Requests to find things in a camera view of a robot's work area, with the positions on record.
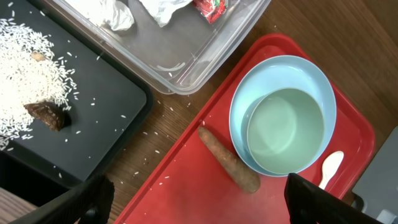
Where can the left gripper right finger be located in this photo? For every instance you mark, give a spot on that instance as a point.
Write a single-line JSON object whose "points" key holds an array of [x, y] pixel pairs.
{"points": [[309, 204]]}

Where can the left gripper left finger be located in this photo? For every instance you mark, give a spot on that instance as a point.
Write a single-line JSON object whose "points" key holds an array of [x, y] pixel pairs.
{"points": [[87, 203]]}

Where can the green bowl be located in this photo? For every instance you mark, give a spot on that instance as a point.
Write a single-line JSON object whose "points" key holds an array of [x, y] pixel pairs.
{"points": [[284, 131]]}

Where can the brown food scrap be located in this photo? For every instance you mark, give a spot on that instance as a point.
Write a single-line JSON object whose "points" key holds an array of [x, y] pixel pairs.
{"points": [[49, 113]]}

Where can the light blue plate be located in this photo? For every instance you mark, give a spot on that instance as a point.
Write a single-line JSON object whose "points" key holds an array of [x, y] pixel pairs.
{"points": [[285, 71]]}

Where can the white rice pile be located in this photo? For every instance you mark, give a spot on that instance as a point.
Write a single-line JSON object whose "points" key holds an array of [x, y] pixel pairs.
{"points": [[30, 73]]}

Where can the white napkin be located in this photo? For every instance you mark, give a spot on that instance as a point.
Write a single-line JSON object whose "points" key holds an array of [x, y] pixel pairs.
{"points": [[118, 16]]}

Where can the red snack wrapper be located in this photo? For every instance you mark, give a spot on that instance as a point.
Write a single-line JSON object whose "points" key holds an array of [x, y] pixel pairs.
{"points": [[211, 10]]}

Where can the black waste tray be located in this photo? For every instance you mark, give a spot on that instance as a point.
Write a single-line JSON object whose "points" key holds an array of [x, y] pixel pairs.
{"points": [[107, 107]]}

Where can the white plastic spoon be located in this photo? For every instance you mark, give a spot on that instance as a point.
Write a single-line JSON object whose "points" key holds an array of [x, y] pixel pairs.
{"points": [[330, 167]]}

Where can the brown carrot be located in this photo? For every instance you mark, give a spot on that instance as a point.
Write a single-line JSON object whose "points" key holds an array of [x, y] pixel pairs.
{"points": [[246, 179]]}

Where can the clear plastic bin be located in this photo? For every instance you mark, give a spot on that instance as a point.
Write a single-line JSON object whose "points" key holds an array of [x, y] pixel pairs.
{"points": [[177, 58]]}

